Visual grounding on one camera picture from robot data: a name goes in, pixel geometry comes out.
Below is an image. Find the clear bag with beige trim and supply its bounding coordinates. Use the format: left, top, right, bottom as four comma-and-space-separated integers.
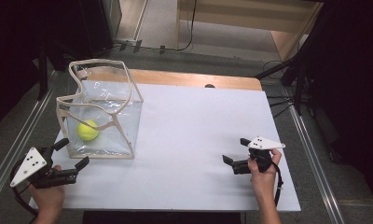
55, 58, 145, 160

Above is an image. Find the black upright stand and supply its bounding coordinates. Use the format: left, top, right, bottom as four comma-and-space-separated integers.
35, 40, 50, 102

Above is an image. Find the hand-held gripper cable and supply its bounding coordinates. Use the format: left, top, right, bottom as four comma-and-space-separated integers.
9, 158, 39, 217
268, 160, 284, 208

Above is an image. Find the person's right hand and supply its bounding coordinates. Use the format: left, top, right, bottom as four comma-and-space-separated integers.
247, 148, 283, 197

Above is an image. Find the light wooden furniture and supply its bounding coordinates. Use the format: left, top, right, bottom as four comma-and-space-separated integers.
174, 0, 325, 63

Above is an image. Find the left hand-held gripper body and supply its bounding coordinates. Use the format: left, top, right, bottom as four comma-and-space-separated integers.
9, 147, 78, 189

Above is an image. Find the yellow tennis ball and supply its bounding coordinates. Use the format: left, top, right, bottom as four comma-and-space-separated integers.
76, 119, 101, 142

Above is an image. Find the black hanging cable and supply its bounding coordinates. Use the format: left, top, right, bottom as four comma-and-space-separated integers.
174, 0, 199, 52

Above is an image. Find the right hand-held gripper cable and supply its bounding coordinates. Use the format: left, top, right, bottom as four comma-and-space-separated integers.
268, 160, 284, 208

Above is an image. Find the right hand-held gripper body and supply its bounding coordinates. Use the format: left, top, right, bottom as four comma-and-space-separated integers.
232, 135, 286, 175

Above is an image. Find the dark cabinet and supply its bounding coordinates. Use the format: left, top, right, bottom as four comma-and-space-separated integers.
78, 0, 123, 54

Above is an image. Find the person's left hand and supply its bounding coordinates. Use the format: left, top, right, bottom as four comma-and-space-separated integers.
29, 185, 65, 218

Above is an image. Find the black seat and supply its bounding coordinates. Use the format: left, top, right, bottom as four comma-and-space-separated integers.
81, 211, 242, 224

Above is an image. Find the aluminium floor rail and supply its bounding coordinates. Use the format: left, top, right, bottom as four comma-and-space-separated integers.
288, 105, 346, 224
0, 90, 53, 209

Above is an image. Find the black tripod stand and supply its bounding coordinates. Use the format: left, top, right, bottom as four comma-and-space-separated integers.
254, 31, 319, 117

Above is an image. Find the wooden table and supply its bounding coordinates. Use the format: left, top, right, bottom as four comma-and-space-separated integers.
78, 66, 263, 91

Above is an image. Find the white board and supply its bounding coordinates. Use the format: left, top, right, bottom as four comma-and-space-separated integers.
28, 79, 301, 213

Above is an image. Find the left hand-held gripper cable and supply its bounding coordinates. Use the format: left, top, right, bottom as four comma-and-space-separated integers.
9, 158, 39, 217

